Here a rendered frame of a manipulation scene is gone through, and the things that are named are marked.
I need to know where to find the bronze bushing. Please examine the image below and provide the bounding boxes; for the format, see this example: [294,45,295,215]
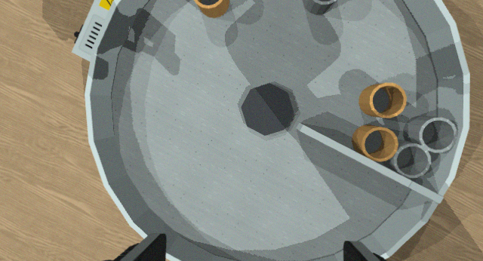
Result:
[352,124,398,161]
[358,83,407,118]
[194,0,229,18]

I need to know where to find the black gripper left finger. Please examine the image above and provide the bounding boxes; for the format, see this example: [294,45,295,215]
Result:
[104,233,167,261]

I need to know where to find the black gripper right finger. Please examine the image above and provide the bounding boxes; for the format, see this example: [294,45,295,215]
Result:
[343,241,386,261]

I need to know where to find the grey metal sleeve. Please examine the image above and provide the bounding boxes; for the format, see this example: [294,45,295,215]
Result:
[382,140,431,178]
[403,116,457,153]
[303,0,337,15]

